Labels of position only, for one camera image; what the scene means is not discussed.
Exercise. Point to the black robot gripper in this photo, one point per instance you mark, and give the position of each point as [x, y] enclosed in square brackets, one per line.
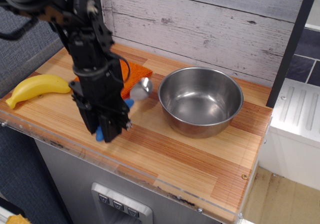
[108, 128]

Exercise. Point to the blue handled metal spoon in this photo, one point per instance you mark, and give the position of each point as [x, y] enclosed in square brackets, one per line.
[140, 91]

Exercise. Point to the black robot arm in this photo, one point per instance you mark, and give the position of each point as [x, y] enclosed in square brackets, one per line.
[81, 28]

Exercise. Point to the clear acrylic edge guard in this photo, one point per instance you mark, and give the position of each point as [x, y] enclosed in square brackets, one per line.
[212, 174]

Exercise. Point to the orange folded cloth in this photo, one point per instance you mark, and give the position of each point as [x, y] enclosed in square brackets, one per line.
[135, 74]

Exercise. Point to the grey toy fridge cabinet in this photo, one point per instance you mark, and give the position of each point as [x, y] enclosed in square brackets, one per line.
[100, 190]

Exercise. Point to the yellow plastic banana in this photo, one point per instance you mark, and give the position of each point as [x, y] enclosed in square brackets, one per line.
[35, 86]

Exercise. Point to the stainless steel pot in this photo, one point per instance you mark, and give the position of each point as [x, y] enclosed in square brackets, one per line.
[199, 102]

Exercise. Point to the yellow object bottom corner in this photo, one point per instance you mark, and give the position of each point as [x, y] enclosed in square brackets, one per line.
[17, 219]

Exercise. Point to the white toy sink unit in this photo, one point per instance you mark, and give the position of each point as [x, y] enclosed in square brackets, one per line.
[291, 145]

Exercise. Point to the black vertical frame post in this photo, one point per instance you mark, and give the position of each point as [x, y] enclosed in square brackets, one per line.
[298, 28]

